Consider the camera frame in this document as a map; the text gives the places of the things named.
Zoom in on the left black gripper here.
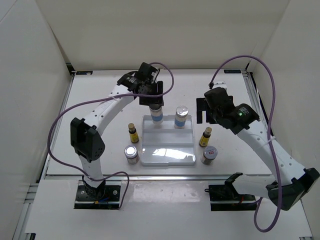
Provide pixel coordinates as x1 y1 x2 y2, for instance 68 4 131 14
138 80 163 106

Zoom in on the tall white shaker bottle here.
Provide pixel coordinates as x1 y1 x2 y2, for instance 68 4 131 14
174 105 189 129
149 104 163 125

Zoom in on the small yellow bottle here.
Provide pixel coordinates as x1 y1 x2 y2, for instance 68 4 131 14
128 123 139 144
198 127 212 147

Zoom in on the red-label spice jar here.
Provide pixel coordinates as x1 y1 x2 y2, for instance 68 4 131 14
200 146 218 165

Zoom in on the silver-lid spice jar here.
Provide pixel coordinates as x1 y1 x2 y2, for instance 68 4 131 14
124 145 140 165

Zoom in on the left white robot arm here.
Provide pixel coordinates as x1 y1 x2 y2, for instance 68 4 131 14
70 62 163 201

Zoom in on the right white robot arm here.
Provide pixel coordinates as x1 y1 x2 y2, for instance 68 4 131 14
196 86 320 211

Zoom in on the right blue corner label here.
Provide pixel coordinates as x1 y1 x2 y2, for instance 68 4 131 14
223 69 242 74

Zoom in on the blue corner label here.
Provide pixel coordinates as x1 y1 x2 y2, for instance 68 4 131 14
223 69 242 74
75 71 93 76

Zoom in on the white tiered organizer tray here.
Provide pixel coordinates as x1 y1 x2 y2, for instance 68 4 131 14
140 115 196 167

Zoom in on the left blue corner label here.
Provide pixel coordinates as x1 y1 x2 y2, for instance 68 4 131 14
75 71 93 76

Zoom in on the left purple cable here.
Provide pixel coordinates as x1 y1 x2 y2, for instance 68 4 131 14
46 61 175 210

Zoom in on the purple cable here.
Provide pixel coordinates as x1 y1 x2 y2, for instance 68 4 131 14
46 61 175 210
208 54 285 233

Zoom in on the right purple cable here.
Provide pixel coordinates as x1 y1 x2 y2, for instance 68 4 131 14
208 54 285 233

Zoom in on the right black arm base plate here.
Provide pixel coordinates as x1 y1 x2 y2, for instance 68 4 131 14
204 184 258 212

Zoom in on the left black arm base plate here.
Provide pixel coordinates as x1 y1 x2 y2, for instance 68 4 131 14
73 181 121 210

